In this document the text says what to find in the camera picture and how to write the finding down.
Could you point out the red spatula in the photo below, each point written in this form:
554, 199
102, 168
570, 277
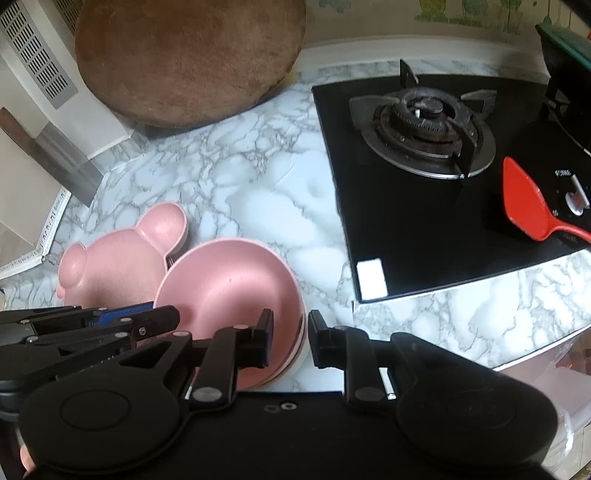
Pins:
526, 198

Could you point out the black glass gas stove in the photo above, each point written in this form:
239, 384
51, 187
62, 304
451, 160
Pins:
415, 230

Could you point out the white sticker on stove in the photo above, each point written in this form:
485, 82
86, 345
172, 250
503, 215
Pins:
371, 279

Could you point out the white vent grille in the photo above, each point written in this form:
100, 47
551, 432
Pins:
32, 50

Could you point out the stove burner with grate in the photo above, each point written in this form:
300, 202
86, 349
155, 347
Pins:
425, 129

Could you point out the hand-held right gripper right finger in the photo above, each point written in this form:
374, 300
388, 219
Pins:
317, 344

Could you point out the silver stove knob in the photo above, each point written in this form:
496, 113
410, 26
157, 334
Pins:
577, 201

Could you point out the pink bear-shaped plate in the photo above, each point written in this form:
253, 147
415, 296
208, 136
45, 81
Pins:
115, 258

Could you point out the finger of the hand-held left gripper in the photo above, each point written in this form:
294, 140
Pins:
157, 321
122, 314

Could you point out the round wooden cutting board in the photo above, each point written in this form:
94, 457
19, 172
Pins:
184, 60

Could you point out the clear plastic container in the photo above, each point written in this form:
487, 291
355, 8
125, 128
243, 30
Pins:
554, 383

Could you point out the black and green pan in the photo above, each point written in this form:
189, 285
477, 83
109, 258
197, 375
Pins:
568, 78

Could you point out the person's left hand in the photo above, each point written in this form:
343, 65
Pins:
27, 459

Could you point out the pink bowl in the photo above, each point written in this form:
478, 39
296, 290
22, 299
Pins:
221, 286

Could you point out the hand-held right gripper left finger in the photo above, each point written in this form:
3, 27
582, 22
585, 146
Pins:
267, 344

